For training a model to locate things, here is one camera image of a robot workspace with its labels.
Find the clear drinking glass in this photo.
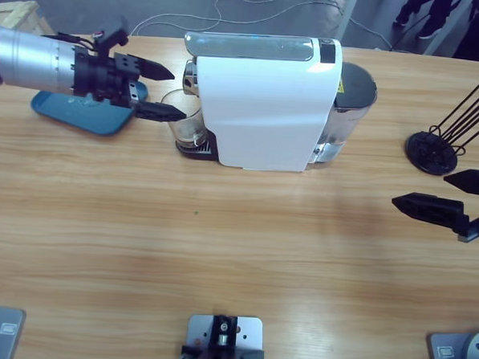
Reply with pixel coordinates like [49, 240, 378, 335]
[157, 87, 211, 151]

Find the silver coffee machine lever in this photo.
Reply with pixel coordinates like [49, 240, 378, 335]
[182, 30, 317, 63]

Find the white capsule coffee machine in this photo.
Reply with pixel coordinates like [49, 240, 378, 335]
[177, 30, 348, 177]

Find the black capsule holder with rods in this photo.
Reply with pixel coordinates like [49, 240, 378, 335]
[403, 61, 479, 179]

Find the blue plastic tray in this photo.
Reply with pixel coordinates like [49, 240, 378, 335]
[28, 75, 149, 139]

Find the black drip tray silver grille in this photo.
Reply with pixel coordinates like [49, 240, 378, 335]
[174, 137, 220, 163]

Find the clear water tank black lid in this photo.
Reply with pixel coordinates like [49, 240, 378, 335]
[324, 59, 380, 149]

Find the light wooden crate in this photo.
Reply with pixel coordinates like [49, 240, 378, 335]
[0, 0, 57, 38]

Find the white metal table leg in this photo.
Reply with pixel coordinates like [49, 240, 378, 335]
[334, 0, 360, 42]
[424, 0, 475, 59]

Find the person in dark clothes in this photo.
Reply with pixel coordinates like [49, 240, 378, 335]
[392, 0, 449, 42]

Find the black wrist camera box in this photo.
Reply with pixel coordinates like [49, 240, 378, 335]
[93, 14, 132, 62]

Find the white floor cable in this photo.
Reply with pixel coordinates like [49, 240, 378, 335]
[130, 0, 346, 47]
[346, 18, 394, 50]

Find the black wrist cable bundle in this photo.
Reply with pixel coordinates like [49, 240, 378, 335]
[41, 31, 108, 55]

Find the grey mount plate black post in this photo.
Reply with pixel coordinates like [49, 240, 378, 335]
[180, 312, 268, 359]

